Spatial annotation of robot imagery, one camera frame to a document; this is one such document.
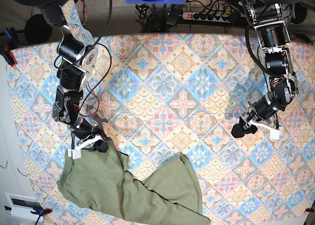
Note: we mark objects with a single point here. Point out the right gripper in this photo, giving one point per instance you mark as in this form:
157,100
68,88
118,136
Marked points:
79,136

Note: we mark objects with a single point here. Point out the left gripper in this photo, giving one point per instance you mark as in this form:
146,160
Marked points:
250,121

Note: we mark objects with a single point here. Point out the olive green t-shirt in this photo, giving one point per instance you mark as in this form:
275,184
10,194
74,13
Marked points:
101,181

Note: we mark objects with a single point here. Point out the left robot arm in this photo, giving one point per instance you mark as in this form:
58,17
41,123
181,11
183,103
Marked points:
267,18

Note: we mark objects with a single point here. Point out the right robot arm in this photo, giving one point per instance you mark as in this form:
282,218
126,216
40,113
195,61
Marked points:
78,57

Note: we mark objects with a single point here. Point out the patterned tablecloth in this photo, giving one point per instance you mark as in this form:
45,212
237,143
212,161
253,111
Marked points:
164,94

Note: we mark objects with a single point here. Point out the blue red clamp lower left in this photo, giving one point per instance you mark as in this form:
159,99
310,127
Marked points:
40,212

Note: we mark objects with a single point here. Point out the blue red clamp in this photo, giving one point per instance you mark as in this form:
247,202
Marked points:
40,212
5,50

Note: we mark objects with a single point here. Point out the white floor outlet box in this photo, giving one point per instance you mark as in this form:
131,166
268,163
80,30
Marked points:
21,206

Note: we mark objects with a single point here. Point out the red clamp lower right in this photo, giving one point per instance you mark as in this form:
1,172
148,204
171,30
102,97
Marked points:
309,210

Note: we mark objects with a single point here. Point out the white power strip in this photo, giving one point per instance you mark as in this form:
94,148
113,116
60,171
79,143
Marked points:
207,17

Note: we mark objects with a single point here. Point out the black round stool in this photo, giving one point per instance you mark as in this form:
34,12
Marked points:
37,30

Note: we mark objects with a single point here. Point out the blue red clamp upper left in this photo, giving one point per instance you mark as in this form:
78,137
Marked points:
5,50

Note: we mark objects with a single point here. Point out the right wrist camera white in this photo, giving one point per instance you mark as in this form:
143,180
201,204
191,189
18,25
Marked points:
74,153

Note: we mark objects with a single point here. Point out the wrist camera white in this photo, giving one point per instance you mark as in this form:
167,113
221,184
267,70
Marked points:
275,134
74,153

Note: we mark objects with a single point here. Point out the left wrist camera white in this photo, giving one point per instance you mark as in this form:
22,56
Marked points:
275,134

